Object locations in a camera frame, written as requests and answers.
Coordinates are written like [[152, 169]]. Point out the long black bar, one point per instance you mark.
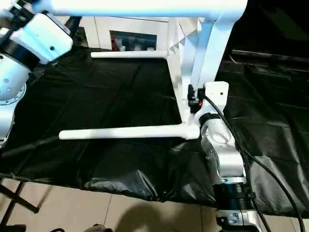
[[270, 54]]

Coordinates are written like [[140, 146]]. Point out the dark brown rounded object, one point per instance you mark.
[[100, 228]]

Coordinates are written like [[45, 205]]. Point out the white cup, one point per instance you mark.
[[123, 48], [150, 48]]

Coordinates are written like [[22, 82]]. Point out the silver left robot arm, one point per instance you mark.
[[12, 77]]

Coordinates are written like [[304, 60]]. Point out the black folding table frame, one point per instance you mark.
[[19, 195]]

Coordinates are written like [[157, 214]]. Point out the white plastic table leg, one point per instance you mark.
[[120, 132], [120, 7], [125, 54]]

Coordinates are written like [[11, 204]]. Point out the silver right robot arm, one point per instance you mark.
[[227, 154]]

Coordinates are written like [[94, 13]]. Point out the white cabinet with glass doors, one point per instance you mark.
[[135, 25]]

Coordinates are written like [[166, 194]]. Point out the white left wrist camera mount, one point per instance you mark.
[[43, 36]]

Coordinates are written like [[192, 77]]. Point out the black mat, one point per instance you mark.
[[108, 96]]

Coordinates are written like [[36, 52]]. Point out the white plastic table top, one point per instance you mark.
[[212, 48]]

